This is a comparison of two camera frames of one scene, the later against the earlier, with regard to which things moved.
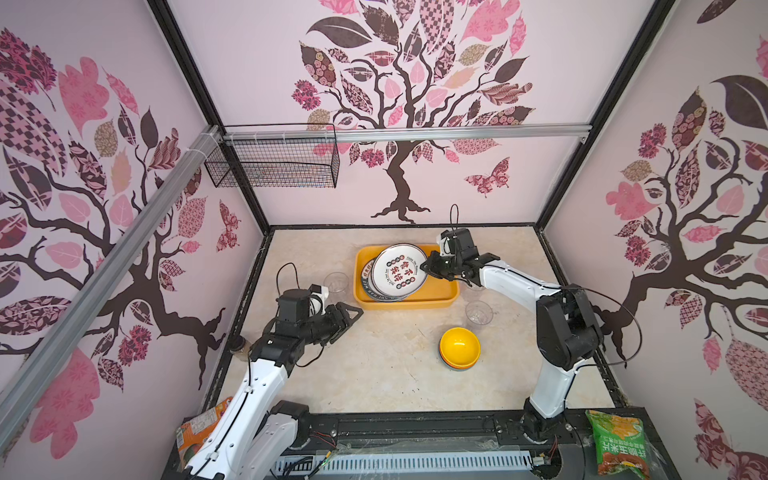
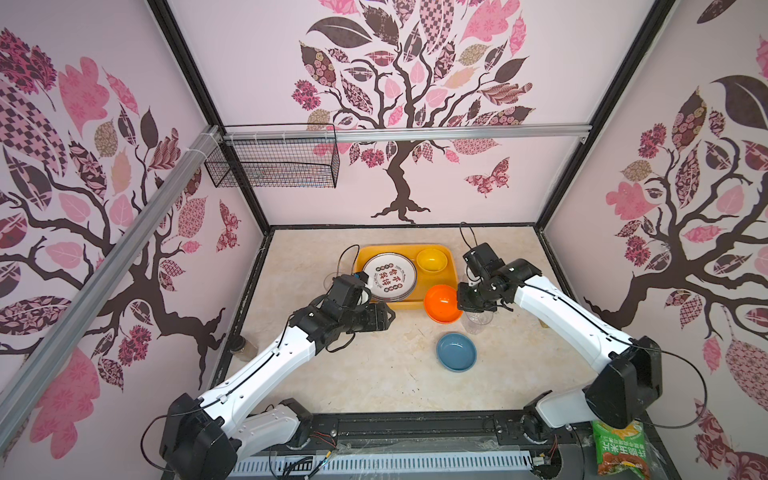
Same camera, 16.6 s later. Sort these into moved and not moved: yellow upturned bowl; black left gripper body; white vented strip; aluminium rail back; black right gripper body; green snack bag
Moved: black right gripper body; yellow upturned bowl; black left gripper body
Not moved: aluminium rail back; white vented strip; green snack bag
